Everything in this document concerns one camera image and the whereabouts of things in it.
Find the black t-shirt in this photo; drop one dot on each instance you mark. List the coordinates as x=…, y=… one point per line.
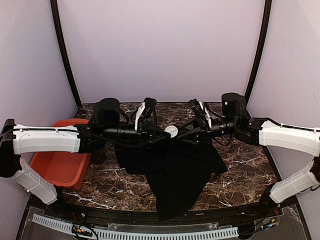
x=176, y=172

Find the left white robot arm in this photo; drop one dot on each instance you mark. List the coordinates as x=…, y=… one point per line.
x=109, y=123

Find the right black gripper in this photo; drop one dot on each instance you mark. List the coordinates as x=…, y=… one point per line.
x=202, y=136

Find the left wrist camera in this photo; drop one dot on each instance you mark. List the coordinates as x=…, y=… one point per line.
x=147, y=107

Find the left black frame post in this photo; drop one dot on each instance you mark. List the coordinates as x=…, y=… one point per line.
x=63, y=52

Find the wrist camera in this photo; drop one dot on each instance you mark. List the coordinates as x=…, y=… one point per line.
x=201, y=114
x=147, y=107

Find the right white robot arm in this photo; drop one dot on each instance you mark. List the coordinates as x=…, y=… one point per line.
x=256, y=131

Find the black frame post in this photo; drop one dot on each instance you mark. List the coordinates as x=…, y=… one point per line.
x=259, y=49
x=63, y=52

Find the white slotted cable duct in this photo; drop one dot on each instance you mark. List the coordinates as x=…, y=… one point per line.
x=105, y=234

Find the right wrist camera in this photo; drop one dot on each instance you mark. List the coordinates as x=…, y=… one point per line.
x=201, y=114

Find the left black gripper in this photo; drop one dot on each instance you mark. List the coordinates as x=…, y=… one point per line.
x=145, y=131

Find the black front rail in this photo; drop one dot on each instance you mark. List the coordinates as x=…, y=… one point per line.
x=89, y=212

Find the right black frame post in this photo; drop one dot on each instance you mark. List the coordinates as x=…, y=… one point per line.
x=259, y=49

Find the orange plastic bin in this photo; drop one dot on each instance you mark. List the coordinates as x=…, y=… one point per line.
x=63, y=169

